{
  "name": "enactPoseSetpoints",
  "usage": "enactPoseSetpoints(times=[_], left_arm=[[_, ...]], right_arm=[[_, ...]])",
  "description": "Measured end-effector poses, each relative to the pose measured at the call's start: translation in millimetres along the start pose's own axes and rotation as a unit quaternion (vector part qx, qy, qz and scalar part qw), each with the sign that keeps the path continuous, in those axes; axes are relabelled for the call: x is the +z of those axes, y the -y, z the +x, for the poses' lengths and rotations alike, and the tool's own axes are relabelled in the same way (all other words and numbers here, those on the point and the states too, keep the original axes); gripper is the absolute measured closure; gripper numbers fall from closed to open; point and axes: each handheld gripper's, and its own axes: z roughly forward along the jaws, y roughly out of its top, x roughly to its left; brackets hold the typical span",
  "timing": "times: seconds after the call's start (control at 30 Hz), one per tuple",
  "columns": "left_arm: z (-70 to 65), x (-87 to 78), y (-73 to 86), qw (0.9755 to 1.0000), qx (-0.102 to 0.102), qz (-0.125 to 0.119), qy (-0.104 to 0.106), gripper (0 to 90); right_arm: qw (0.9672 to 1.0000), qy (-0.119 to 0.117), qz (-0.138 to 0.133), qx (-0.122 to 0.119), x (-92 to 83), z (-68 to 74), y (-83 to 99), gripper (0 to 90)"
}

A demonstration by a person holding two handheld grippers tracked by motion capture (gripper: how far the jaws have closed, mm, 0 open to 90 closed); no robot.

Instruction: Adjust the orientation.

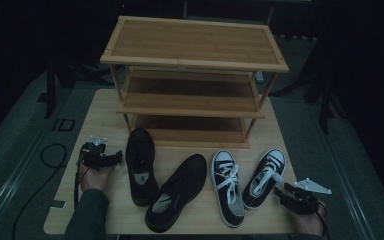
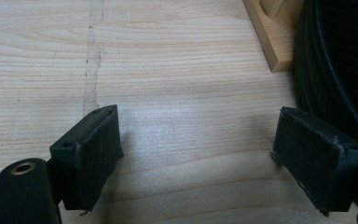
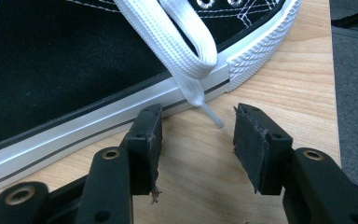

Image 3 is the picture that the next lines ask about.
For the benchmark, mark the black canvas sneaker white sole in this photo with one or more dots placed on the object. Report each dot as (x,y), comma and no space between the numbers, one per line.
(59,62)

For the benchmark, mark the black metal stand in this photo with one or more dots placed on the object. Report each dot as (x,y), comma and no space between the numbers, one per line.
(354,17)

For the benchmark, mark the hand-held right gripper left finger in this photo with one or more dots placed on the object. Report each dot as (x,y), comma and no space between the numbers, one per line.
(144,149)

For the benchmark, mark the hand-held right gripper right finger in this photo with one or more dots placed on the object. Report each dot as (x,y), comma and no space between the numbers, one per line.
(254,149)

